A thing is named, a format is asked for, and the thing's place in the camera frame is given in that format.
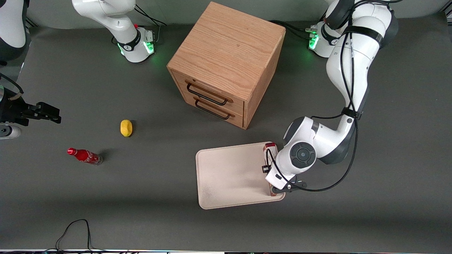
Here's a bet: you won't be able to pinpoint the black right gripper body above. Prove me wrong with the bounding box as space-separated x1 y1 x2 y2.
0 92 38 126

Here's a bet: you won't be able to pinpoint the red cookie box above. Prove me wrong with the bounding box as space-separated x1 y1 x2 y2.
263 142 285 197

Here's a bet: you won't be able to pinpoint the beige rectangular tray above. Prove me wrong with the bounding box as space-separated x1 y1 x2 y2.
195 141 286 210

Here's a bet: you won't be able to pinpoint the red cola bottle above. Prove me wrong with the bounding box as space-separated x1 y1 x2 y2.
67 147 103 165

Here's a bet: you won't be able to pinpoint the yellow lemon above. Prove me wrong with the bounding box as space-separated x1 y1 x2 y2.
120 119 133 137

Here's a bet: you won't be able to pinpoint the wooden drawer cabinet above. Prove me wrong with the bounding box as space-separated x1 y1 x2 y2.
167 1 286 130

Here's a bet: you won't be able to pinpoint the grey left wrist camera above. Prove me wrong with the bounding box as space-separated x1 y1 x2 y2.
272 181 307 195

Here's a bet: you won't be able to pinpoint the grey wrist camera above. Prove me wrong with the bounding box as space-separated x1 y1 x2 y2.
0 125 22 139
272 181 307 195

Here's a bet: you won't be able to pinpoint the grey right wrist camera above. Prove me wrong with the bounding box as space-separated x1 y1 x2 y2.
0 125 22 139

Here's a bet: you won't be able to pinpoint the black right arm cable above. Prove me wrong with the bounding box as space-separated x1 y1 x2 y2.
0 73 24 102

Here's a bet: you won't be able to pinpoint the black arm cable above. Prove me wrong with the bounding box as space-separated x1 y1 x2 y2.
266 0 403 193
0 73 24 102

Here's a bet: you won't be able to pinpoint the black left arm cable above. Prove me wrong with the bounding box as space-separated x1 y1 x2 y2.
266 0 403 193

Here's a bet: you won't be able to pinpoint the wooden drawer with black handle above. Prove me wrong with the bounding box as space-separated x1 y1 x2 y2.
171 70 245 115
183 95 244 128

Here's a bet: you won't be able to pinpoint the black cable loop on table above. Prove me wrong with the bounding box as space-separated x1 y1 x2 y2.
53 219 108 253

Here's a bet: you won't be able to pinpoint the black right base cables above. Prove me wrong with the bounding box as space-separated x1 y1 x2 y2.
134 4 167 44

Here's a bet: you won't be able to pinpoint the black base cables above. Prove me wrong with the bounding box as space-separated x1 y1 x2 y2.
269 9 329 40
134 4 167 44

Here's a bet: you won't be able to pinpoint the black left base cables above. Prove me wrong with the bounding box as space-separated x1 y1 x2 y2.
269 9 329 40

